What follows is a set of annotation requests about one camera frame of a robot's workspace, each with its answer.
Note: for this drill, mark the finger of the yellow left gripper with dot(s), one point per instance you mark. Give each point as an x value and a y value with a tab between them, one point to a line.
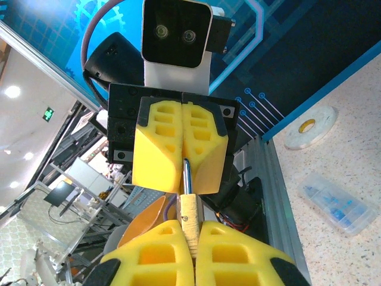
208	167
151	167

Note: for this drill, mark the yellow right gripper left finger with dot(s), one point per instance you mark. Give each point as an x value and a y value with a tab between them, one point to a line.
154	268

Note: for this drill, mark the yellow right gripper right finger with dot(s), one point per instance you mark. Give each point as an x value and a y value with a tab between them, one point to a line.
238	268

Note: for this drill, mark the small brass padlock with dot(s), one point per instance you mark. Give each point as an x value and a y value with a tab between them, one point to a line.
190	214

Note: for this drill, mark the orange round object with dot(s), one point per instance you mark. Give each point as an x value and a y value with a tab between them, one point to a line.
143	220

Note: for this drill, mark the white cabinet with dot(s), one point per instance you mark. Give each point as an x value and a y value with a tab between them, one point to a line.
89	178

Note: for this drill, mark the green exit sign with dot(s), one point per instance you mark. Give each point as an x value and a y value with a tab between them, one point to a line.
49	113

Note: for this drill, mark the black monitor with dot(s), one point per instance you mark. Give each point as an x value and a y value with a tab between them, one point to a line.
58	193

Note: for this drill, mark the white tape roll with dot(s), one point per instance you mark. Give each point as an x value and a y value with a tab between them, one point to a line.
324	119

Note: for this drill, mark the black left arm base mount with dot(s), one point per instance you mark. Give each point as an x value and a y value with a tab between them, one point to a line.
244	196

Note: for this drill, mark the aluminium mounting rail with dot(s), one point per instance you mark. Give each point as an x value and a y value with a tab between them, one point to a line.
282	208

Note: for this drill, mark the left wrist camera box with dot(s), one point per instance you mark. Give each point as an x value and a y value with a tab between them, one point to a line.
175	35

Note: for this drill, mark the blue-edged aluminium side rail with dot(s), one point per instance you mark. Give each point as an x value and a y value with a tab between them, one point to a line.
327	93

